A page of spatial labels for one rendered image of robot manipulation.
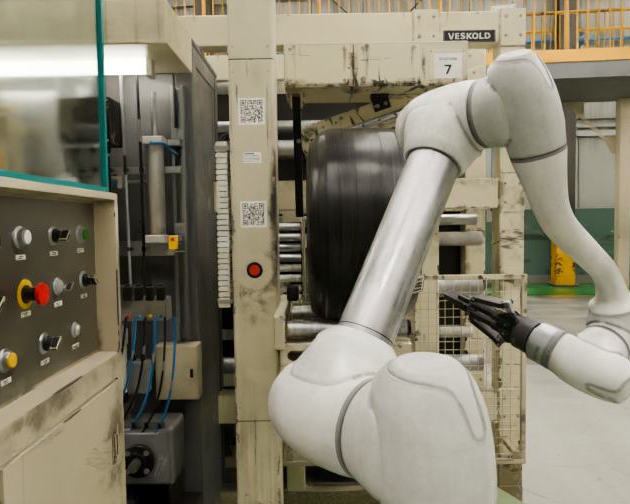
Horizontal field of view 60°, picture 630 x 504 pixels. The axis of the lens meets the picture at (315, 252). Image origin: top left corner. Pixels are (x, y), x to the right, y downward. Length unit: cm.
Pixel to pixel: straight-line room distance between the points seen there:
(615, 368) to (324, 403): 63
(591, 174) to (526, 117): 1060
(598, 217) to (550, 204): 1046
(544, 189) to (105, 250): 95
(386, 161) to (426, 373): 81
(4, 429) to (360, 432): 53
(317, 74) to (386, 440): 138
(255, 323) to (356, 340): 76
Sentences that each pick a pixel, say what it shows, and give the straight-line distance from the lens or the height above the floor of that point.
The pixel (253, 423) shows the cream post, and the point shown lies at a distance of 169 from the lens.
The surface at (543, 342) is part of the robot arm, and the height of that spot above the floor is 93.
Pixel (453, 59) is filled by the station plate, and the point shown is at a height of 172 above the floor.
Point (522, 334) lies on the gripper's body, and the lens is 130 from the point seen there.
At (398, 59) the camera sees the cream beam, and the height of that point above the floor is 172.
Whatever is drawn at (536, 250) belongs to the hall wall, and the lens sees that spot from 1123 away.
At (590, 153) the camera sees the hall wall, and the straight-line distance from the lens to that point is 1165.
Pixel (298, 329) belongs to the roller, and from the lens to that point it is 152.
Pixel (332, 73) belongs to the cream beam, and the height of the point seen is 168.
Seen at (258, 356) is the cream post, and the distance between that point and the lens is 163.
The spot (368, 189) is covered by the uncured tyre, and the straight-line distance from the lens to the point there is 139.
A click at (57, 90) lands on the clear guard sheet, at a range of 120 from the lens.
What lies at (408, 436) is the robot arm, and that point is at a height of 93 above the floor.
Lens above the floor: 119
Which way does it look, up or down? 3 degrees down
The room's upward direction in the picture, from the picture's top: 1 degrees counter-clockwise
